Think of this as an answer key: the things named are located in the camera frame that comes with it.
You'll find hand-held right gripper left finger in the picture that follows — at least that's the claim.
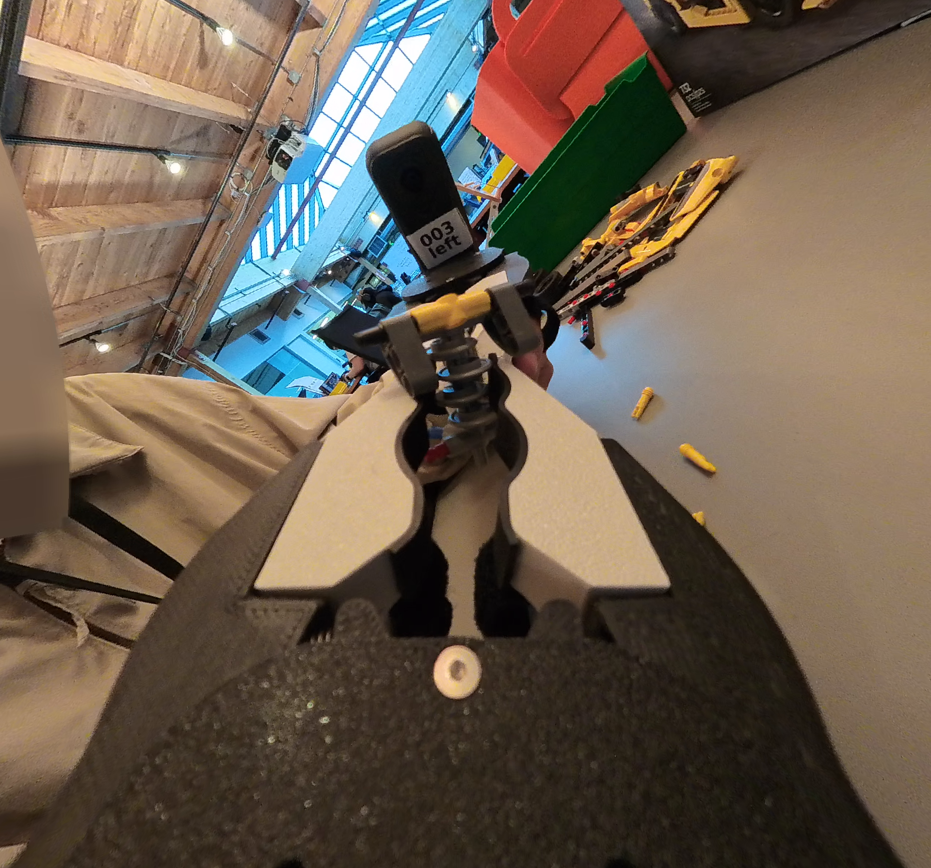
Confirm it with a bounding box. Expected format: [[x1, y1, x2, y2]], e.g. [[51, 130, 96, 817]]
[[255, 381, 450, 638]]

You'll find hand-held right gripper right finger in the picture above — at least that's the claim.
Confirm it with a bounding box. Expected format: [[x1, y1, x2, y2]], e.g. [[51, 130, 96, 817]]
[[474, 366, 670, 638]]

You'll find grey toy brick assembly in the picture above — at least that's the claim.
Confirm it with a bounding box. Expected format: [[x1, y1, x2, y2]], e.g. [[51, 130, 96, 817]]
[[355, 279, 561, 480]]

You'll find grey desk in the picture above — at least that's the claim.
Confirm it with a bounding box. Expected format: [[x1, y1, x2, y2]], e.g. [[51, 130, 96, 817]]
[[542, 32, 931, 862]]

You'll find person's left hand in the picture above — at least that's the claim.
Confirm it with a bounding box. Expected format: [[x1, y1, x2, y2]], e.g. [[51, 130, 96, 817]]
[[511, 345, 557, 388]]

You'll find white ceiling device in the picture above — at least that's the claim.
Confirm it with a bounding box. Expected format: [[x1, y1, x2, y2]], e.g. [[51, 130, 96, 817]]
[[265, 123, 306, 186]]

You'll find dark green bin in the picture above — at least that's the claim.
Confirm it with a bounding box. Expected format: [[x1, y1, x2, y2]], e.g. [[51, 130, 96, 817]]
[[489, 54, 688, 273]]

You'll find yellow toy car section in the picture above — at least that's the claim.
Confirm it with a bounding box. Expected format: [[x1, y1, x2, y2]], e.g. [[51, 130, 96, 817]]
[[553, 156, 739, 349]]

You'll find person's beige jacket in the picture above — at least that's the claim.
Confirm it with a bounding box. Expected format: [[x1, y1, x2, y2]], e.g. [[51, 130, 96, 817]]
[[0, 490, 219, 847]]

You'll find dark toy car box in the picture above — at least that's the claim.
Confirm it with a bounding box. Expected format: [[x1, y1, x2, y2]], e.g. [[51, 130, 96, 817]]
[[582, 0, 931, 131]]

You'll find red bin with handle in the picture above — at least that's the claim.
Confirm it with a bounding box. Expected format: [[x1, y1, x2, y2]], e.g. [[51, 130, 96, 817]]
[[473, 0, 652, 171]]

